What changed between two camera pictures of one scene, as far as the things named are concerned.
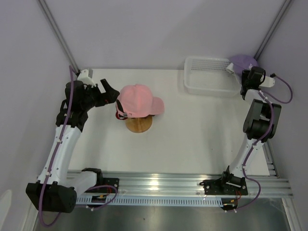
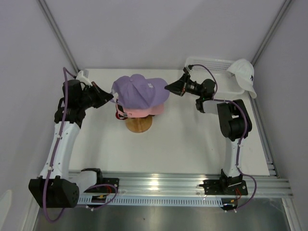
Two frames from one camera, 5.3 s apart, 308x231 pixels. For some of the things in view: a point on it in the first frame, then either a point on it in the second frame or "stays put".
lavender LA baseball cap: [242, 62] -> [135, 91]
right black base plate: [228, 185] stays put
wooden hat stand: [139, 124] stays put
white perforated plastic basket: [209, 76] stays put
